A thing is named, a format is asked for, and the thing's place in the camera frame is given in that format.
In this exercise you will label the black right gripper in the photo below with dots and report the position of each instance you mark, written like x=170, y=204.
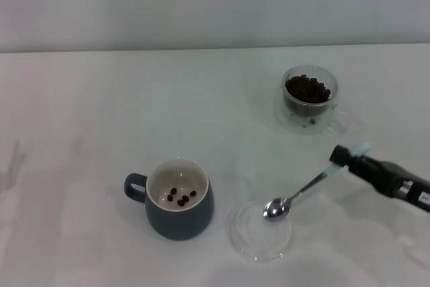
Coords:
x=379, y=176

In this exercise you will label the dark blue ceramic mug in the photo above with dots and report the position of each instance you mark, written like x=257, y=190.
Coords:
x=181, y=223

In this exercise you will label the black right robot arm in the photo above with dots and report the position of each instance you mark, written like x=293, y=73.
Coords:
x=420, y=196

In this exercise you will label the pile of coffee beans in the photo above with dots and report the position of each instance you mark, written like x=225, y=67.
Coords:
x=305, y=92

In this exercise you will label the clear glass saucer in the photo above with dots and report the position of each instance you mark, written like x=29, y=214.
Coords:
x=252, y=233

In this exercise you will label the double-wall glass cup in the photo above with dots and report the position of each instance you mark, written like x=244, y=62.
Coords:
x=289, y=119

